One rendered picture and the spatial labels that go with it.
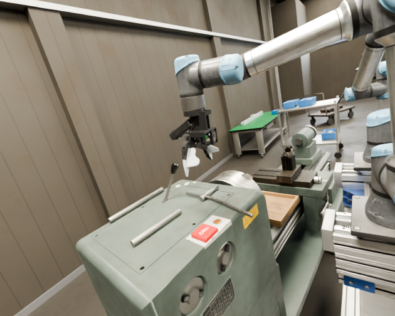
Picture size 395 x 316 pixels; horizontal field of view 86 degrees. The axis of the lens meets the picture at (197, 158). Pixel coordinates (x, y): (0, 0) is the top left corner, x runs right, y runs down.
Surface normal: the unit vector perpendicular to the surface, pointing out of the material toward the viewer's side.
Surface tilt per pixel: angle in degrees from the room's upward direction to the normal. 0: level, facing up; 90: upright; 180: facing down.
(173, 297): 90
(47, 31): 90
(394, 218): 72
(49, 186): 90
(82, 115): 90
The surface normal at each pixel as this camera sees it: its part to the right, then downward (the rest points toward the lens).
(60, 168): 0.79, -0.02
